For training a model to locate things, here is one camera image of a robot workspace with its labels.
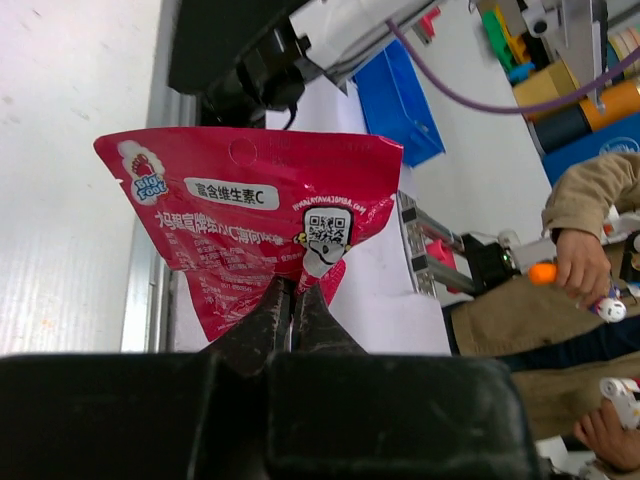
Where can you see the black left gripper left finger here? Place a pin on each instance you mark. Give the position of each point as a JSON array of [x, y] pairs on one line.
[[144, 416]]

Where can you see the blue plastic bin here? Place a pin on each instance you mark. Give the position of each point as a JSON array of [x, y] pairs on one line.
[[394, 105]]

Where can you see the person's left hand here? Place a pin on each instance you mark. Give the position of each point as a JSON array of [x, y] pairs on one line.
[[583, 268]]

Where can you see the person's right hand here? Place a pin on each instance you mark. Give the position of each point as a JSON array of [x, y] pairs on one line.
[[601, 431]]

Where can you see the red Big Foot candy packet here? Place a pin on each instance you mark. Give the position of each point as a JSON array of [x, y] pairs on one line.
[[234, 208]]

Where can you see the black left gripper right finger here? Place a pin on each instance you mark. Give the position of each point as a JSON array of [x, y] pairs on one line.
[[335, 412]]

